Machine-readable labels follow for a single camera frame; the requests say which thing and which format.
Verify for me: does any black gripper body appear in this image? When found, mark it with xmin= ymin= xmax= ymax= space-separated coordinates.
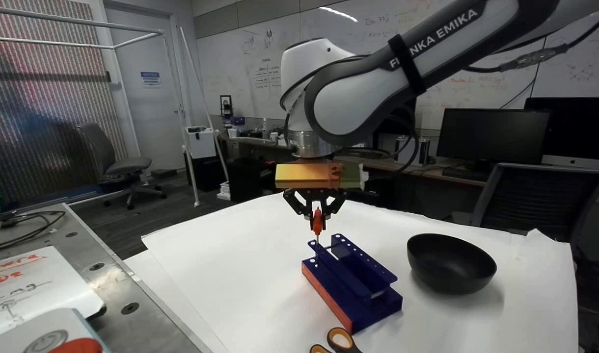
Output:
xmin=282 ymin=186 xmax=345 ymax=206

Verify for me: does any orange-handled metal tool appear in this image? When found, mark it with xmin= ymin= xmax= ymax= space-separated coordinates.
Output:
xmin=310 ymin=200 xmax=328 ymax=239

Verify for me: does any black bowl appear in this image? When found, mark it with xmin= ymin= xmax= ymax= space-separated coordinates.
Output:
xmin=404 ymin=231 xmax=498 ymax=296

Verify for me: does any blue and orange tool rack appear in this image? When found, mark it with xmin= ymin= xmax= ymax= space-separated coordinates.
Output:
xmin=300 ymin=231 xmax=404 ymax=335

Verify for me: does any large white paper sheet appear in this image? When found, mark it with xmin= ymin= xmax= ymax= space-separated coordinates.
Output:
xmin=123 ymin=188 xmax=581 ymax=353

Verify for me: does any grey mesh office chair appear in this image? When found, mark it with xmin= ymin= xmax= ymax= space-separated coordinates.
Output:
xmin=74 ymin=121 xmax=170 ymax=212

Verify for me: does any dark office chair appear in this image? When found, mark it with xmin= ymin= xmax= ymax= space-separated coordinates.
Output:
xmin=469 ymin=161 xmax=599 ymax=245

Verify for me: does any silver-edged large monitor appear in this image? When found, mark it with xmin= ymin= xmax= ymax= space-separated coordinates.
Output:
xmin=524 ymin=94 xmax=599 ymax=167

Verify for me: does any white and red booklet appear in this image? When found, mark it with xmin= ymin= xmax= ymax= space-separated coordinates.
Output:
xmin=0 ymin=308 xmax=110 ymax=353

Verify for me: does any white handwritten paper sheet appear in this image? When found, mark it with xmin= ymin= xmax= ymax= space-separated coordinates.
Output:
xmin=0 ymin=245 xmax=106 ymax=343

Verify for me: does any black wall-mounted device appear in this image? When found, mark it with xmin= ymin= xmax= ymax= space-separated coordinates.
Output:
xmin=218 ymin=92 xmax=235 ymax=120

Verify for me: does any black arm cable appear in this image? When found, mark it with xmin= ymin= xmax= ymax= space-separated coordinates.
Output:
xmin=465 ymin=6 xmax=599 ymax=74

